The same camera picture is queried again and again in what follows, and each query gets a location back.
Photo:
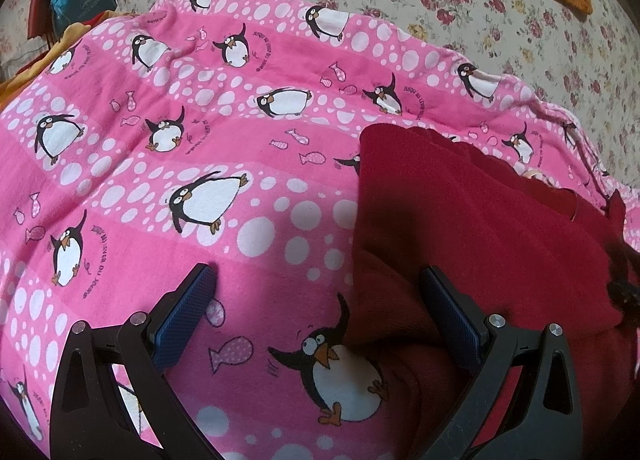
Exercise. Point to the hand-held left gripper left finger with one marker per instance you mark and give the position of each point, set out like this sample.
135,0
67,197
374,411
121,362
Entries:
182,312

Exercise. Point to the orange cartoon printed blanket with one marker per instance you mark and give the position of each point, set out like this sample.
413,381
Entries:
20,79

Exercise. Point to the dark red garment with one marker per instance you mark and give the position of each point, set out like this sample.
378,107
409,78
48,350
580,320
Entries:
475,220

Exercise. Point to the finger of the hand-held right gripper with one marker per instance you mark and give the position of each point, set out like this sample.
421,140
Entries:
625,292

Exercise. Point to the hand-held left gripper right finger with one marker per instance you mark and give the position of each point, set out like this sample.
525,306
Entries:
450,317

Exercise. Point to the pink penguin printed blanket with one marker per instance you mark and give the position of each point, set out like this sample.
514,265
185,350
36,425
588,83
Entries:
250,149

